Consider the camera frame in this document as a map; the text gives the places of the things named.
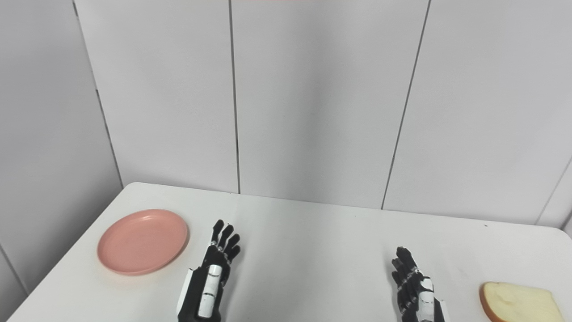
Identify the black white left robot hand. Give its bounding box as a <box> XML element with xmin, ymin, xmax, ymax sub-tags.
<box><xmin>177</xmin><ymin>219</ymin><xmax>242</xmax><ymax>322</ymax></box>

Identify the pink round plate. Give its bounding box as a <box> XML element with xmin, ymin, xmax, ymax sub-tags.
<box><xmin>97</xmin><ymin>209</ymin><xmax>189</xmax><ymax>276</ymax></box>

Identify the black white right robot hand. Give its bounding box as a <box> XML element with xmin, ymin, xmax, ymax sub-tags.
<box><xmin>391</xmin><ymin>246</ymin><xmax>450</xmax><ymax>322</ymax></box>

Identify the slice of bread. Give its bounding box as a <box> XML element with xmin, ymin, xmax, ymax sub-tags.
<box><xmin>479</xmin><ymin>281</ymin><xmax>566</xmax><ymax>322</ymax></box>

